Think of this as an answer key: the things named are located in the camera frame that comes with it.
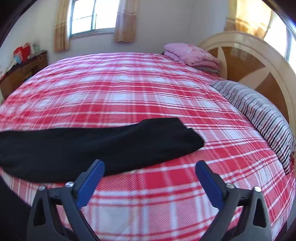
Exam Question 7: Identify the black pants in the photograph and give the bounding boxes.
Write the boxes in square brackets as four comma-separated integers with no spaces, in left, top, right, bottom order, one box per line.
[1,118,204,183]

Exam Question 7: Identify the red plaid bed sheet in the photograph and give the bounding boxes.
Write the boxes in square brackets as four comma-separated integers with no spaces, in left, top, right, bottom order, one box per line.
[1,53,295,240]

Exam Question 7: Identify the striped pillow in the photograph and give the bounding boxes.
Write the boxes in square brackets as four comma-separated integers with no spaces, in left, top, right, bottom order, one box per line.
[212,80,295,174]

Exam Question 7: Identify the wooden desk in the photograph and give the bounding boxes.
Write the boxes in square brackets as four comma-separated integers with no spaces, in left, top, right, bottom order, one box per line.
[1,50,48,100]

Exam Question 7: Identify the round wooden headboard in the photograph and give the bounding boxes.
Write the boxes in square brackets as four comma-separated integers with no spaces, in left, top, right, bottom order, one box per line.
[199,31,295,130]

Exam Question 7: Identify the red gift bag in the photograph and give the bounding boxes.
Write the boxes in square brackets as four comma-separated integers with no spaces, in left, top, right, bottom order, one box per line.
[13,43,31,62]

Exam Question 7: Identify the pink folded blanket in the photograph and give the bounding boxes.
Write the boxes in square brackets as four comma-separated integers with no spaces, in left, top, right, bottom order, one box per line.
[163,43,221,74]

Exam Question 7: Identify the left beige curtain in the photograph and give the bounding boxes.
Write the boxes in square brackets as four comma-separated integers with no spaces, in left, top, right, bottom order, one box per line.
[54,0,72,53]

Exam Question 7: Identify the beige curtain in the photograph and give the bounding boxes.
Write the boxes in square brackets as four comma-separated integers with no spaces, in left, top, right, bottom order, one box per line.
[114,0,138,43]
[54,0,72,53]

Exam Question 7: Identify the side window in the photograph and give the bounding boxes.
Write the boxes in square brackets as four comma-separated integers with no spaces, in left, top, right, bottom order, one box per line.
[264,11,295,72]

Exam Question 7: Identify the right beige curtain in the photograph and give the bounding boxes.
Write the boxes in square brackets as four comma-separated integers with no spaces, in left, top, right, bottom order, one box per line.
[114,0,138,43]

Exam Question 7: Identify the yellow side curtain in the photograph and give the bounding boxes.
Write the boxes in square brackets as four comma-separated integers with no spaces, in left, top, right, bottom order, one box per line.
[224,0,273,39]

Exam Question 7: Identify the window with blue frame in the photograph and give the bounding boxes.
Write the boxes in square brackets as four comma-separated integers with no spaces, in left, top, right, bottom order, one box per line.
[70,0,119,38]

